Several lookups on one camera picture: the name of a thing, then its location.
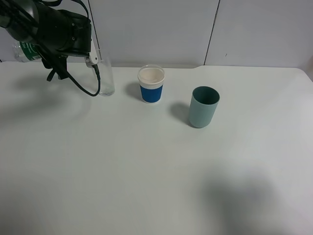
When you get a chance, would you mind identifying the teal green plastic cup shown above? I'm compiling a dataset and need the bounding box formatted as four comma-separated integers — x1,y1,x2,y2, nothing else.
188,86,220,128

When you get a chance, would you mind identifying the blue and white paper cup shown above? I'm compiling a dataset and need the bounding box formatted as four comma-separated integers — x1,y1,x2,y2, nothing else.
137,65,165,104

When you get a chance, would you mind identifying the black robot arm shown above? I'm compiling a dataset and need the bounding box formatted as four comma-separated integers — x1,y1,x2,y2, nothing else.
0,0,91,81

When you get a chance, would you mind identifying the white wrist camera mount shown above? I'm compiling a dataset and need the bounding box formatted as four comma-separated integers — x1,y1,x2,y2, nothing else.
85,38,99,68

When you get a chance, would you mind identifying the clear bottle with green label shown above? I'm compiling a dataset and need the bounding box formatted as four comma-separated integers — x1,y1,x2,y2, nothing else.
12,41,41,63

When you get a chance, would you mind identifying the tall clear drinking glass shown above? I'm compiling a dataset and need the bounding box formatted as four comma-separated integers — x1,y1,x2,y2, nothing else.
96,49,115,96

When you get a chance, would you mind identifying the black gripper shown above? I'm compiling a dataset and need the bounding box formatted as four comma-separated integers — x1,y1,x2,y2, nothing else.
36,9,91,82

